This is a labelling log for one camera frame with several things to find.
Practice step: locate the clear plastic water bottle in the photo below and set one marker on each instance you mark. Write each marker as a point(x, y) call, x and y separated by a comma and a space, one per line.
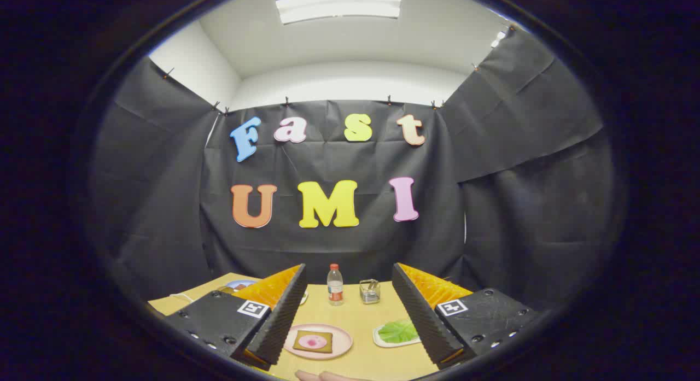
point(335, 288)

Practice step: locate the green lettuce leaf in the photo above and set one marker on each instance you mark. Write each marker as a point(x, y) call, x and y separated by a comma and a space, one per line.
point(399, 330)

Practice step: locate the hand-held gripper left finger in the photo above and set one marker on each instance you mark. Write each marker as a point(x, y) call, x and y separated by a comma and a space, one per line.
point(284, 315)

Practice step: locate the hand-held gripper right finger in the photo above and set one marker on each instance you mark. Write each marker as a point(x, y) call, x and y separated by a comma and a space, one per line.
point(418, 315)

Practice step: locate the blue round plate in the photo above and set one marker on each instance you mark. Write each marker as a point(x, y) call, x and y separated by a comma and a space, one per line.
point(240, 284)

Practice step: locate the pink round plate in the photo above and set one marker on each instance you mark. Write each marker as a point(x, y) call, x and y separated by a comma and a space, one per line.
point(342, 343)

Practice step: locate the bread slice with pink jam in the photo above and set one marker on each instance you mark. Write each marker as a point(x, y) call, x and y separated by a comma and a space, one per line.
point(311, 341)

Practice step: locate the small ceiling light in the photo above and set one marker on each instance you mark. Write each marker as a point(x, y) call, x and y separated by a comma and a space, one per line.
point(499, 39)

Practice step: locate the large ceiling light panel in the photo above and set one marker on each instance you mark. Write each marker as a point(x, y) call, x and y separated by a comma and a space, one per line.
point(339, 6)

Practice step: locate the white square plate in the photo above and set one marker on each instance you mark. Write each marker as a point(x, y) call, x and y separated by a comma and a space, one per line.
point(376, 333)

